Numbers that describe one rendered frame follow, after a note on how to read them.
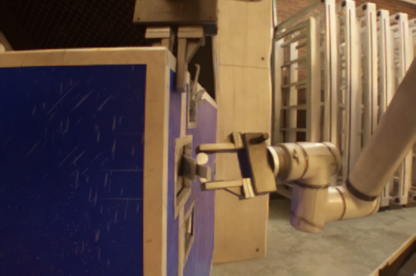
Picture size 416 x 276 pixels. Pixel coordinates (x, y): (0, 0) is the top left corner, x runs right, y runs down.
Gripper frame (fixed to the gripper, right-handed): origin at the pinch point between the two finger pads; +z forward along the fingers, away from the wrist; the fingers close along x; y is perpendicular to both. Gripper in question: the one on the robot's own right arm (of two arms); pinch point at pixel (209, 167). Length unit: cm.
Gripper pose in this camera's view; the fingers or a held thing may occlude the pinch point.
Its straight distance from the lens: 58.0
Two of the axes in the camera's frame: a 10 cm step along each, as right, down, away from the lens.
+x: 1.6, 9.1, -3.8
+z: -9.1, -0.1, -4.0
